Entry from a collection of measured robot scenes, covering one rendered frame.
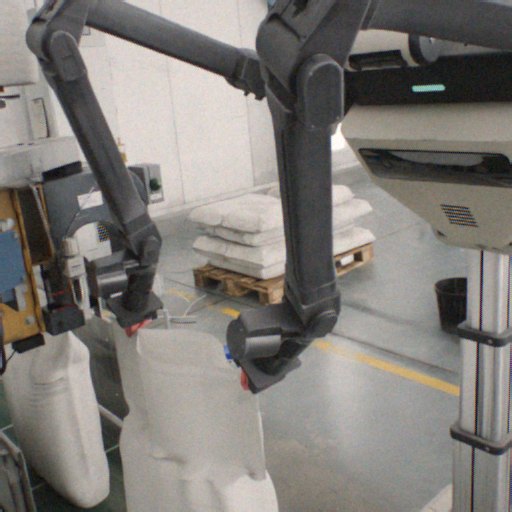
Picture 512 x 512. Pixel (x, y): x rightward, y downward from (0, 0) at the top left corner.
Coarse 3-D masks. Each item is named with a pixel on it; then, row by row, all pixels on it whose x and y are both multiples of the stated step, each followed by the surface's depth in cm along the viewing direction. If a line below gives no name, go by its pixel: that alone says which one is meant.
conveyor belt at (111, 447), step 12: (0, 384) 248; (0, 396) 238; (0, 408) 228; (0, 420) 220; (12, 420) 219; (12, 432) 211; (108, 444) 199; (108, 456) 192; (120, 456) 192; (108, 468) 186; (120, 468) 186; (36, 480) 183; (120, 480) 180; (36, 492) 178; (48, 492) 177; (120, 492) 174; (36, 504) 173; (48, 504) 172; (60, 504) 172; (72, 504) 171; (108, 504) 170; (120, 504) 169
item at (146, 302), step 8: (152, 288) 118; (112, 296) 121; (120, 296) 121; (128, 296) 117; (136, 296) 116; (144, 296) 117; (152, 296) 124; (112, 304) 119; (120, 304) 120; (128, 304) 118; (136, 304) 118; (144, 304) 119; (152, 304) 122; (160, 304) 123; (112, 312) 118; (120, 312) 118; (128, 312) 119; (136, 312) 119; (144, 312) 120; (120, 320) 117
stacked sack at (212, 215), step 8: (232, 200) 454; (240, 200) 450; (248, 200) 447; (256, 200) 445; (264, 200) 448; (272, 200) 451; (200, 208) 445; (208, 208) 440; (216, 208) 436; (224, 208) 433; (232, 208) 433; (192, 216) 445; (200, 216) 438; (208, 216) 431; (216, 216) 425; (224, 216) 423; (184, 224) 452; (200, 224) 441; (208, 224) 428; (216, 224) 422
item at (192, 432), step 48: (144, 336) 124; (192, 336) 121; (144, 384) 114; (192, 384) 106; (240, 384) 103; (144, 432) 124; (192, 432) 110; (240, 432) 106; (144, 480) 123; (192, 480) 109; (240, 480) 110
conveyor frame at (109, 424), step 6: (102, 414) 211; (108, 414) 210; (102, 420) 212; (108, 420) 208; (114, 420) 206; (102, 426) 214; (108, 426) 209; (114, 426) 205; (120, 426) 202; (108, 432) 211; (114, 432) 207; (120, 432) 203; (114, 438) 208; (0, 510) 165
